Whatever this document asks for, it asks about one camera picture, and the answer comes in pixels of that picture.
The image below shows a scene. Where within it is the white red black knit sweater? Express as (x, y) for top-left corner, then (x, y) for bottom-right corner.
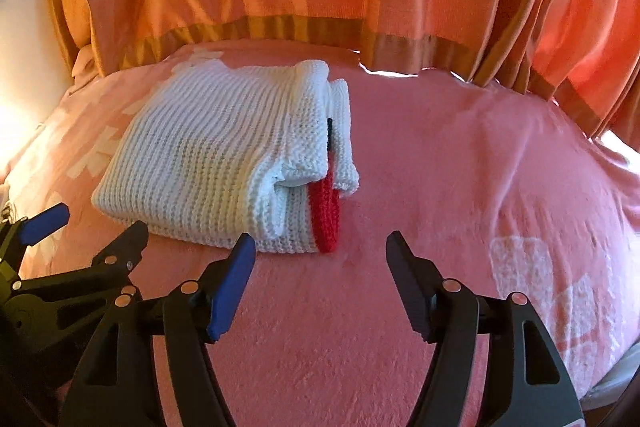
(92, 60), (359, 254)

